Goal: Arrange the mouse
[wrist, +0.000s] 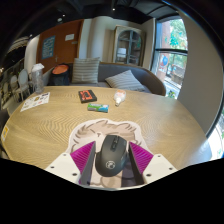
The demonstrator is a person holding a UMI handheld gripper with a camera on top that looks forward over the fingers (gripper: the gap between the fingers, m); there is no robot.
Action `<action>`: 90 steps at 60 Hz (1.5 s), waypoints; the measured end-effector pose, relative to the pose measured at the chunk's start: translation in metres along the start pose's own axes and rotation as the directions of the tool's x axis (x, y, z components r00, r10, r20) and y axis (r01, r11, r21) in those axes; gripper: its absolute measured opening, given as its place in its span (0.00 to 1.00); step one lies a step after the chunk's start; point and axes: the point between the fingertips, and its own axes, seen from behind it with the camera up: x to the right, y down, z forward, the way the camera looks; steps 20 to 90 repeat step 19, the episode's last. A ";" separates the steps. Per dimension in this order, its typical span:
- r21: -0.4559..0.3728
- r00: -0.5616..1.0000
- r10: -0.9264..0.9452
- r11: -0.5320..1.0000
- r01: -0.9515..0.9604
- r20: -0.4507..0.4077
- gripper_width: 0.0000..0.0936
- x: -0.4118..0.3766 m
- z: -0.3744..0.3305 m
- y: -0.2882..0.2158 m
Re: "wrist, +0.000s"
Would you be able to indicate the brown wooden door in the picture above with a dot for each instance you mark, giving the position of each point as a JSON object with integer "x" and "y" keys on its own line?
{"x": 66, "y": 50}

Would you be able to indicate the white sticker sheet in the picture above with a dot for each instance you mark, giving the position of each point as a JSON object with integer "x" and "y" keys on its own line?
{"x": 35, "y": 101}

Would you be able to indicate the black bag with orange top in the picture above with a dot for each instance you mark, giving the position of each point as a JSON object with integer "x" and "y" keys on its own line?
{"x": 60, "y": 76}

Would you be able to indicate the oblong striped cushion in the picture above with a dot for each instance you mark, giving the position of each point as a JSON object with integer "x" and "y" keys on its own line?
{"x": 124, "y": 81}

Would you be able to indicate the dark-framed window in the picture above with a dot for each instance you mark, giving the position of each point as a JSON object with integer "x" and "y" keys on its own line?
{"x": 171, "y": 60}

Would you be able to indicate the grey curved sofa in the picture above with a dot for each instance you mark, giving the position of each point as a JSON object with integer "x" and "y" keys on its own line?
{"x": 150, "y": 81}

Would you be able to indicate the square striped cushion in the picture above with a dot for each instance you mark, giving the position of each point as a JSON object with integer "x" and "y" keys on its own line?
{"x": 85, "y": 70}

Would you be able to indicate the black computer mouse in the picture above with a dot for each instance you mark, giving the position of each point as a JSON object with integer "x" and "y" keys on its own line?
{"x": 111, "y": 155}

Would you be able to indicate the white door sign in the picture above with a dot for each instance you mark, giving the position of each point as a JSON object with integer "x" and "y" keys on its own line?
{"x": 69, "y": 37}

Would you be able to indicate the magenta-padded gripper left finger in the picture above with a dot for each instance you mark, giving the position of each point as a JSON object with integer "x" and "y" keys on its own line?
{"x": 65, "y": 165}

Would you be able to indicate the black box with red print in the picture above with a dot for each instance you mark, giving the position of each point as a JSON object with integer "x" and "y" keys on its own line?
{"x": 87, "y": 96}

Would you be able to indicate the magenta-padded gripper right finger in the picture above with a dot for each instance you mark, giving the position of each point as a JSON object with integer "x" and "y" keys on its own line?
{"x": 158, "y": 165}

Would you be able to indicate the glass-fronted cabinet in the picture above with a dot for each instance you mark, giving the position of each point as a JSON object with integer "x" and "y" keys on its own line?
{"x": 129, "y": 45}

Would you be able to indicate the small white tube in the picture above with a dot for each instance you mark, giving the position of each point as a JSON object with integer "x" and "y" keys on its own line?
{"x": 119, "y": 97}

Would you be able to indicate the blue poster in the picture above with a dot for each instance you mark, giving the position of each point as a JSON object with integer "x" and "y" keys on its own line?
{"x": 48, "y": 47}

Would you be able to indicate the small green packet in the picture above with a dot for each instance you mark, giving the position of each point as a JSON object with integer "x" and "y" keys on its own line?
{"x": 98, "y": 107}

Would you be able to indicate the group of white chairs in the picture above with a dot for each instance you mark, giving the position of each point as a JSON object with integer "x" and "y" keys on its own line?
{"x": 22, "y": 81}

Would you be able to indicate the clear white-lidded drink bottle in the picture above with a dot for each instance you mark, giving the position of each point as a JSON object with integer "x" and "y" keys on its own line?
{"x": 37, "y": 80}

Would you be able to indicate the cat-shaped mouse pad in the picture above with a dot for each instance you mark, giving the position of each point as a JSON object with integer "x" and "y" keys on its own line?
{"x": 100, "y": 128}

